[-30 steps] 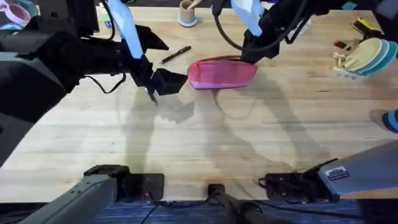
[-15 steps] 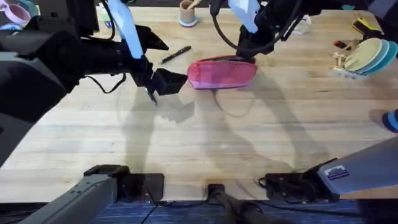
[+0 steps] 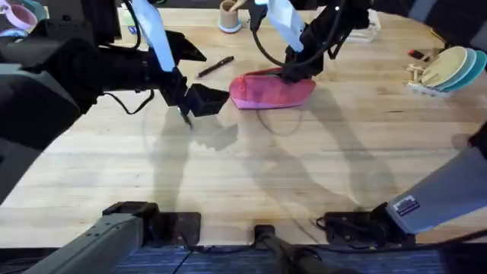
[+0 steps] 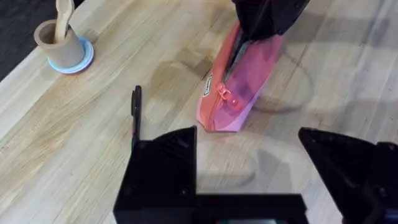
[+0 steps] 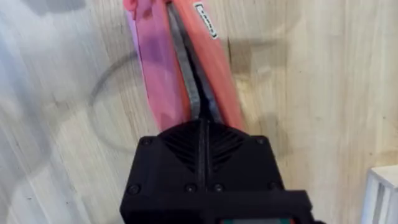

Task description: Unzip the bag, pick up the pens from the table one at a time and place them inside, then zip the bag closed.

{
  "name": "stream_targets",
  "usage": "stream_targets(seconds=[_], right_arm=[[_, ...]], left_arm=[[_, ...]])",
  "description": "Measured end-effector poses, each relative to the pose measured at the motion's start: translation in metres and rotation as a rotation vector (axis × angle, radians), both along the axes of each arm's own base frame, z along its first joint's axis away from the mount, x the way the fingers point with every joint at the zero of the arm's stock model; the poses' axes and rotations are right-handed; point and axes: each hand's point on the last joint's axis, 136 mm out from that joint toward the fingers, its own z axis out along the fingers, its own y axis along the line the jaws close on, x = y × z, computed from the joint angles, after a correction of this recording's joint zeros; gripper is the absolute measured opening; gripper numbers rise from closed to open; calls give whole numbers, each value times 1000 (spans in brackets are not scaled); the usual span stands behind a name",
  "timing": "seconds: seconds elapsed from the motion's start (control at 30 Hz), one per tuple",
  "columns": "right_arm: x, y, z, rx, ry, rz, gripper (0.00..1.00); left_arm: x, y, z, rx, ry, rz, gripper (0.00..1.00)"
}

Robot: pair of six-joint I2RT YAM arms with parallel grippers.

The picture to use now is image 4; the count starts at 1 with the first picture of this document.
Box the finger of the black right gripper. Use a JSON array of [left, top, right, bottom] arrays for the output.
[[249, 0, 312, 42], [231, 0, 269, 42]]

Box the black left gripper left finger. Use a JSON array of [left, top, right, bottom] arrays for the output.
[[113, 125, 198, 224]]

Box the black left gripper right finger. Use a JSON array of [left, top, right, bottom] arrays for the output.
[[297, 126, 398, 224]]

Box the pink zip bag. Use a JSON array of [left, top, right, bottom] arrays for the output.
[[196, 21, 284, 133]]

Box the black pen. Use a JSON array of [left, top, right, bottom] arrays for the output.
[[130, 85, 143, 151]]

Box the light blue coaster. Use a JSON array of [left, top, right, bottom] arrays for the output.
[[47, 35, 95, 75]]

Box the tan round cup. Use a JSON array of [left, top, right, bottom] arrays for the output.
[[33, 19, 86, 69]]

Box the wooden spoon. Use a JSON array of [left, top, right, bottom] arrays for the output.
[[53, 0, 76, 44]]

